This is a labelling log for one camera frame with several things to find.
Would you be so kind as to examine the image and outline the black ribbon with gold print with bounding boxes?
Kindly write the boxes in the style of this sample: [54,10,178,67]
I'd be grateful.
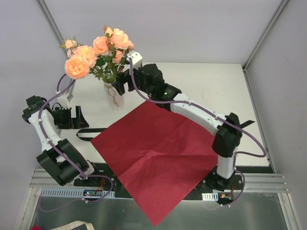
[76,120,255,141]

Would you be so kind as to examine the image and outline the pink artificial flower bunch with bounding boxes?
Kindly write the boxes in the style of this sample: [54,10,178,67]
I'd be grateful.
[104,26,134,75]

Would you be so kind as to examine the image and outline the orange rose stem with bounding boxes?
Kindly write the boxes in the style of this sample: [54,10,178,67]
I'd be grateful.
[64,46,108,80]

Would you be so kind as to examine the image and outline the light pink rose stem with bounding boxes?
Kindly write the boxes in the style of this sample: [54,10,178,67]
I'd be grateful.
[59,36,81,58]

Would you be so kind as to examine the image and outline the brown red wrapping paper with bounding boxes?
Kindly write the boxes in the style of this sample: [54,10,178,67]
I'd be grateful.
[91,102,217,225]

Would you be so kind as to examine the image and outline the peach rose stem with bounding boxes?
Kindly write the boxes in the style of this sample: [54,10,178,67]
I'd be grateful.
[90,36,125,84]

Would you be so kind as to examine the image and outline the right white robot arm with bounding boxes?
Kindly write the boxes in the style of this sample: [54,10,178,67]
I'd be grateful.
[112,64,242,191]

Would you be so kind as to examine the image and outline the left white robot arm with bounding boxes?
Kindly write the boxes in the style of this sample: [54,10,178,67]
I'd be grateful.
[22,95,102,186]

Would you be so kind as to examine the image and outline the white ribbed ceramic vase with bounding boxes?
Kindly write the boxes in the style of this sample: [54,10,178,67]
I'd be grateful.
[104,83,125,111]

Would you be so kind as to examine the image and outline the red object at bottom edge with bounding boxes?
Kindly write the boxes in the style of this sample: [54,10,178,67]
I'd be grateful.
[31,225,42,230]

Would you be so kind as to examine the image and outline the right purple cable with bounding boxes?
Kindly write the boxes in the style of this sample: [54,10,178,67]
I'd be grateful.
[129,58,268,208]

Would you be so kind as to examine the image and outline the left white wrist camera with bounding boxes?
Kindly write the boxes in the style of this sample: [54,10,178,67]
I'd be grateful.
[57,93,73,108]

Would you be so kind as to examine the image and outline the left white cable duct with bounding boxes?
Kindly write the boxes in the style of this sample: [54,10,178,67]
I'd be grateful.
[40,188,115,199]

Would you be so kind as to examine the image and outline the white cable duct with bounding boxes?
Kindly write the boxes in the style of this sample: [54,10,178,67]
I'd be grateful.
[201,192,234,202]
[40,188,115,199]

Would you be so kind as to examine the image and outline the left aluminium frame post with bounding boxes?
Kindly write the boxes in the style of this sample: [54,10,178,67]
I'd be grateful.
[36,0,67,59]

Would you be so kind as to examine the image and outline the aluminium frame post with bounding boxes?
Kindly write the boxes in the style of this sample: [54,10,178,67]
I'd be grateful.
[242,0,292,72]
[36,0,67,59]

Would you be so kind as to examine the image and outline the right white cable duct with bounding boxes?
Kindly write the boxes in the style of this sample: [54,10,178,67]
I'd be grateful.
[201,192,234,202]

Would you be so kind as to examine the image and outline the right aluminium frame post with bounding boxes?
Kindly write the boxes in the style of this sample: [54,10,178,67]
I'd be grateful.
[242,0,292,72]

